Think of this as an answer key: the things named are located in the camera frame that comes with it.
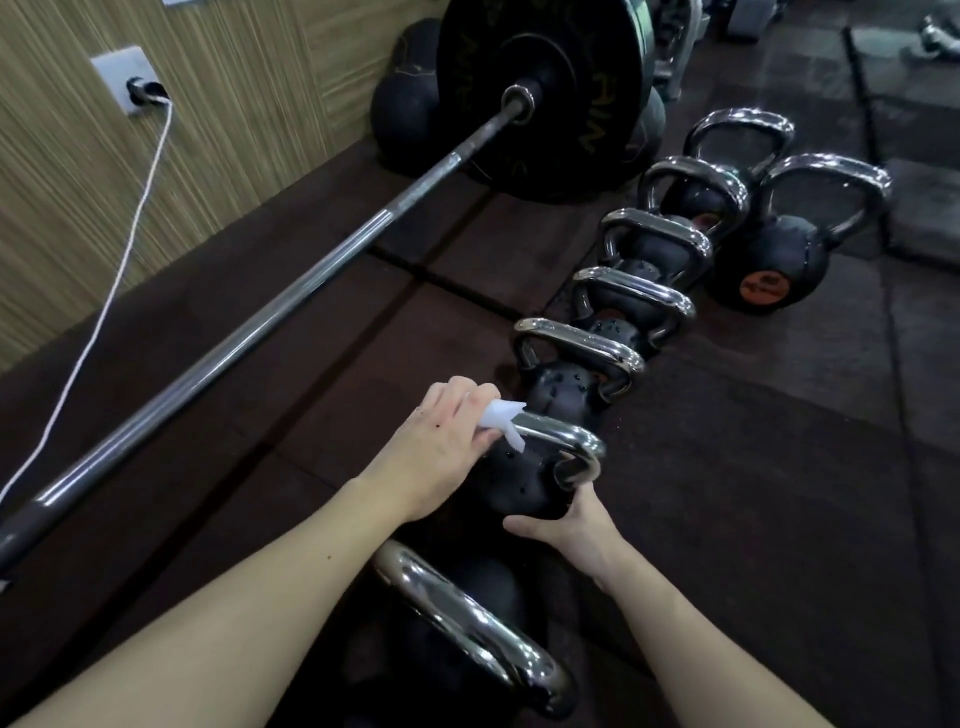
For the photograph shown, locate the person's right hand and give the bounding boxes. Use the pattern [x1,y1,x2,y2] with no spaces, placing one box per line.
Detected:
[501,480,636,595]

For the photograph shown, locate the person's left hand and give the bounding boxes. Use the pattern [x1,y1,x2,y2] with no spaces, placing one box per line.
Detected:
[358,376,504,525]

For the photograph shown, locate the white wipe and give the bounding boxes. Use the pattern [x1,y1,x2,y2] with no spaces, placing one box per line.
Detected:
[475,399,529,456]

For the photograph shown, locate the black chrome-handled kettlebell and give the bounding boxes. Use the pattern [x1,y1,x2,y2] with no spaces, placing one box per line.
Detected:
[463,408,607,523]

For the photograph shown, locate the person's left forearm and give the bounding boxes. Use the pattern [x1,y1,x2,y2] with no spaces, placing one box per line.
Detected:
[13,474,412,728]

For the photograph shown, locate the person's right forearm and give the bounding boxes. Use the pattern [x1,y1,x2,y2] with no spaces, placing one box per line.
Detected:
[594,556,835,728]

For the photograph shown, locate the steel barbell bar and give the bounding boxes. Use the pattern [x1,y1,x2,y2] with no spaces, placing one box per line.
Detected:
[0,78,543,583]

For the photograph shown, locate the black medicine ball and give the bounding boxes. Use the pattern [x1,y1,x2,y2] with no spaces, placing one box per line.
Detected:
[625,85,669,171]
[393,18,445,78]
[369,66,445,175]

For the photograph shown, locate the row of black kettlebells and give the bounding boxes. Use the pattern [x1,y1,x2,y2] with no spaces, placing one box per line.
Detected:
[373,108,895,728]

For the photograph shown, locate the black weight plate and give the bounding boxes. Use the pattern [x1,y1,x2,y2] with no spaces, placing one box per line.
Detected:
[436,0,658,204]

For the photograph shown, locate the black charger plug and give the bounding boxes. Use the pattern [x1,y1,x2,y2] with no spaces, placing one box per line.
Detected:
[125,76,171,108]

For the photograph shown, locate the grey dumbbell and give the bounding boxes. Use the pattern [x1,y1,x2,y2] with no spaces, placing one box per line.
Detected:
[909,13,960,63]

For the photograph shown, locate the white charging cable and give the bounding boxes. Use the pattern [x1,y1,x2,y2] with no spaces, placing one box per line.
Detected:
[0,96,176,508]

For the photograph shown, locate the grey gym equipment frame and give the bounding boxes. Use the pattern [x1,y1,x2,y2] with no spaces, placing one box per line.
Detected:
[651,0,708,102]

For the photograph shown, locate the white wall outlet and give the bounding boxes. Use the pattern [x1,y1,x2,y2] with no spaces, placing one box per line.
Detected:
[89,45,171,118]

